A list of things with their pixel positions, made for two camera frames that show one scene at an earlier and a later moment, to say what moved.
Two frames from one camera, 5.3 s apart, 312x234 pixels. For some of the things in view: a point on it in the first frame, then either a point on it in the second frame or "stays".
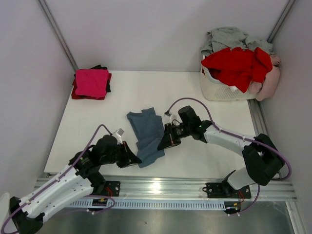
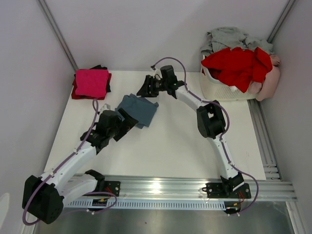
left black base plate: x=112 y=188 stays
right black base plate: x=224 y=190 stays
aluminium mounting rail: x=173 y=187 stays
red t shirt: x=239 y=68 stays
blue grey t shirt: x=149 y=129 -> x=142 y=109
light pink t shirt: x=266 y=89 stays
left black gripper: x=128 y=158 -> x=131 y=121
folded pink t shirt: x=91 y=82 stays
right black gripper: x=167 y=140 -> x=146 y=91
